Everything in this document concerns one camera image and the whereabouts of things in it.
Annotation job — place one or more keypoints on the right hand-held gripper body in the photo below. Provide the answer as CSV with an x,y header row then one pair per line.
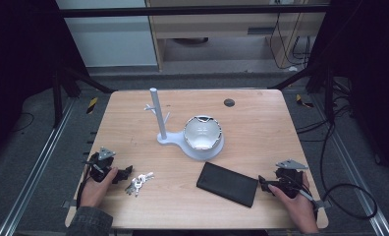
x,y
289,182

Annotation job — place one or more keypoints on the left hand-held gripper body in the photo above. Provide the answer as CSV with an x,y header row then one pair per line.
x,y
96,167

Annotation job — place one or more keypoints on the silver key bunch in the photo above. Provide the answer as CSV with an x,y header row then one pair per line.
x,y
138,182

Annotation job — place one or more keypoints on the black wallet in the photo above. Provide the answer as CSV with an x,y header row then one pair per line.
x,y
228,184

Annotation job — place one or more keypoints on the person's left hand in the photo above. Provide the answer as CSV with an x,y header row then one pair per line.
x,y
96,193

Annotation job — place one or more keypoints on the person's right hand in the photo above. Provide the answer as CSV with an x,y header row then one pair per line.
x,y
302,209

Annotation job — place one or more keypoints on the black yellow tape marker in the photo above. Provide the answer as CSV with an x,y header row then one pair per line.
x,y
92,105
303,101

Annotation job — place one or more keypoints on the white hook stand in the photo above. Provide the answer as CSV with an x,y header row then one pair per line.
x,y
158,111

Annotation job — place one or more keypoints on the grey table grommet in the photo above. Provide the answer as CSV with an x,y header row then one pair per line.
x,y
229,103

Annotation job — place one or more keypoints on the dark curtain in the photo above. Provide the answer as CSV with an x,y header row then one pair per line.
x,y
372,65
19,65

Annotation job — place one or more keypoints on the white cabinet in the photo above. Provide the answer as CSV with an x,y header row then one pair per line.
x,y
110,39

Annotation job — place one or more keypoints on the grey table bracket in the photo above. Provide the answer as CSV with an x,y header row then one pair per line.
x,y
324,204
68,204

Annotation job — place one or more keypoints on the metal floor rail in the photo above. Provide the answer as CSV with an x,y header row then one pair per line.
x,y
35,167
356,170

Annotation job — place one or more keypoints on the black frame leg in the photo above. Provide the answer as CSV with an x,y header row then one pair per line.
x,y
56,98
328,95

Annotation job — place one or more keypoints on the black frame crossbar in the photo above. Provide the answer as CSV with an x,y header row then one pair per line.
x,y
182,11

